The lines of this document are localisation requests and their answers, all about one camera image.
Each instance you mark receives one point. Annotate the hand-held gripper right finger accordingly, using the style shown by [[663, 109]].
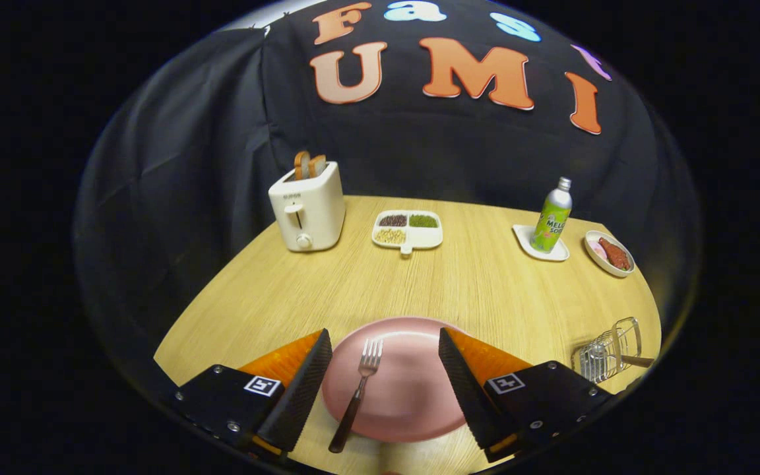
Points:
[[469, 389]]

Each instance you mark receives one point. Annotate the pile of green beans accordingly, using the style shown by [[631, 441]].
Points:
[[423, 221]]

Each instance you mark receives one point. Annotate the pile of dark red beans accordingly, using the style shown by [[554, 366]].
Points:
[[393, 220]]

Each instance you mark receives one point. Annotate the small white oval dish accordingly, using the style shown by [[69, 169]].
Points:
[[592, 261]]

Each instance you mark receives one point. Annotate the cream white toaster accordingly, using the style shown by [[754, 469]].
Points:
[[317, 211]]

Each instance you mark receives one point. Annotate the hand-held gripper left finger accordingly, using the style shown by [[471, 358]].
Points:
[[301, 389]]

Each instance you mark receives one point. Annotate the brown toast slice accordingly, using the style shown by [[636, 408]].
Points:
[[301, 165], [318, 165]]

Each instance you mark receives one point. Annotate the white square coaster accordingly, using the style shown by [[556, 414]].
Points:
[[524, 239]]

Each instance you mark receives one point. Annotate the white divided snack tray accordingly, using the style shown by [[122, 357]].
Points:
[[427, 237]]

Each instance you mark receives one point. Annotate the green soda bottle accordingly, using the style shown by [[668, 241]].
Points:
[[551, 224]]

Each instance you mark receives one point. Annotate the pile of yellow soybeans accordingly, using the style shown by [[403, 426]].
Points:
[[390, 236]]

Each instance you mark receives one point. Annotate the pink round plate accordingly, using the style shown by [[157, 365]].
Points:
[[406, 382]]

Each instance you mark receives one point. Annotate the pink meat slice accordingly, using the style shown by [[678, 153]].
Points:
[[596, 249]]

